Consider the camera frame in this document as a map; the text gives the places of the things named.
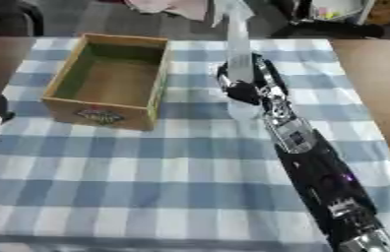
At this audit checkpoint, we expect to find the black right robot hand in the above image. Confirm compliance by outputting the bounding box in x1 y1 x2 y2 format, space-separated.
216 52 292 111

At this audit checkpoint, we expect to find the clear plastic bottle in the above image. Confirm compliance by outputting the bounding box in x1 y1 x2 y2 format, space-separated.
212 0 264 121

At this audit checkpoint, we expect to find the tan cardboard box green inside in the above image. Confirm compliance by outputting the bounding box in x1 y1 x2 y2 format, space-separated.
39 32 173 132

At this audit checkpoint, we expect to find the black chair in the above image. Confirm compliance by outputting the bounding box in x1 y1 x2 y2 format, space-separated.
0 0 47 37

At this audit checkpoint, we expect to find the black tripod base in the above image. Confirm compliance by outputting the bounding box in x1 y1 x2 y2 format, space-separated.
269 0 387 39

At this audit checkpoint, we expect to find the pink white cloth bag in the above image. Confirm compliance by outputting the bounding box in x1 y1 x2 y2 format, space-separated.
124 0 213 22

